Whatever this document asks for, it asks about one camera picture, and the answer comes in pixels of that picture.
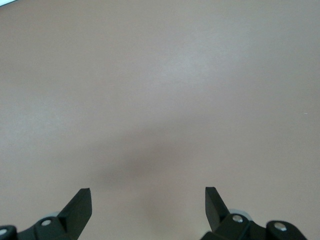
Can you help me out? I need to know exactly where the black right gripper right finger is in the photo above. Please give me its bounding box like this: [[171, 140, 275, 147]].
[[201, 186, 311, 240]]

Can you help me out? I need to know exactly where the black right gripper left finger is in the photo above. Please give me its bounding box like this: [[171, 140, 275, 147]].
[[0, 188, 93, 240]]

